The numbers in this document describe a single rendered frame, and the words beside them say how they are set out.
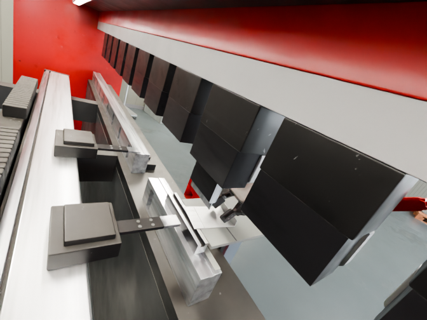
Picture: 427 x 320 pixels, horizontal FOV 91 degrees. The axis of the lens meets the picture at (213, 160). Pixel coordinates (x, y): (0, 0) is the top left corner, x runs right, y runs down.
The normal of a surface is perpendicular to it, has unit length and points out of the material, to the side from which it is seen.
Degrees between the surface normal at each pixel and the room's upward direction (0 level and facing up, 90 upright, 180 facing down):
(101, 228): 0
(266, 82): 90
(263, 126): 90
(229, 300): 0
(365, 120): 90
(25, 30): 90
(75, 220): 0
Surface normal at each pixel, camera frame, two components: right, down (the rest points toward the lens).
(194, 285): -0.79, -0.07
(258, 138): 0.51, 0.50
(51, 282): 0.35, -0.87
